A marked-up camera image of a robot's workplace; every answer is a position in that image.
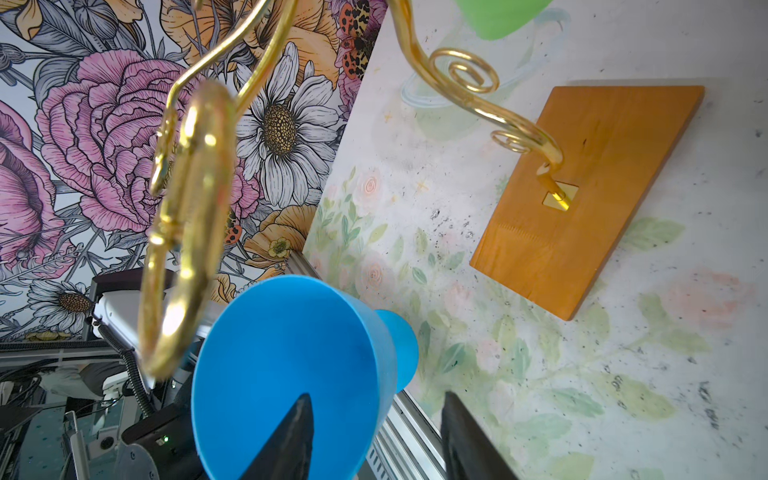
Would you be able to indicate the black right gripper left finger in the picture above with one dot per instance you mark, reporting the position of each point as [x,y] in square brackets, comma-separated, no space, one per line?
[287,453]

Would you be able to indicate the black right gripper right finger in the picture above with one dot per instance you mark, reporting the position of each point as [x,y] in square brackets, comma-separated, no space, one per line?
[467,451]

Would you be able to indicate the blue wine glass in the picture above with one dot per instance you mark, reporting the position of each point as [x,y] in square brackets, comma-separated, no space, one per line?
[290,336]

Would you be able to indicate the green wine glass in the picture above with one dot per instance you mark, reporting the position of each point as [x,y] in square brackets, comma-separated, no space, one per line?
[495,19]

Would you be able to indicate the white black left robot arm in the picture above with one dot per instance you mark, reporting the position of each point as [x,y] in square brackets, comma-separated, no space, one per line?
[75,403]

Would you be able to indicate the wooden rack base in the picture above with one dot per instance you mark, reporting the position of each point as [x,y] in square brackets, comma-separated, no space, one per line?
[616,140]

